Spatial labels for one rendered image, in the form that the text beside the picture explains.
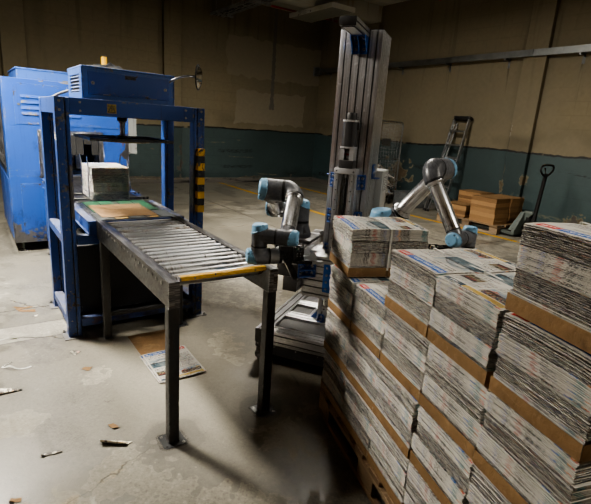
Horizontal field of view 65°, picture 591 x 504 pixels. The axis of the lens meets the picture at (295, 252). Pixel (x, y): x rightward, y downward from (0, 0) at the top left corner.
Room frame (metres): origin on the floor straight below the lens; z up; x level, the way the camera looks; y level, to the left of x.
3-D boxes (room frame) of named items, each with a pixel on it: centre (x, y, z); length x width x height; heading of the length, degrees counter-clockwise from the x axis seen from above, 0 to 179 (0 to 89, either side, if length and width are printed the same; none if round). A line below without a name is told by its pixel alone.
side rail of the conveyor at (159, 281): (2.40, 0.89, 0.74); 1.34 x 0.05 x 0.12; 36
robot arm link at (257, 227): (2.09, 0.15, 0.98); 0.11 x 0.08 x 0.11; 86
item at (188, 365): (2.58, 0.70, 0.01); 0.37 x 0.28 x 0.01; 36
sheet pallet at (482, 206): (8.08, -3.20, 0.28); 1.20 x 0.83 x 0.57; 36
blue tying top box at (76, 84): (3.38, 1.28, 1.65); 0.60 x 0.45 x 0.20; 126
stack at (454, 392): (1.72, -0.54, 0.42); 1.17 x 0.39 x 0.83; 18
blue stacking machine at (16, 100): (5.61, 2.82, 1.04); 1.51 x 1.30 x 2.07; 36
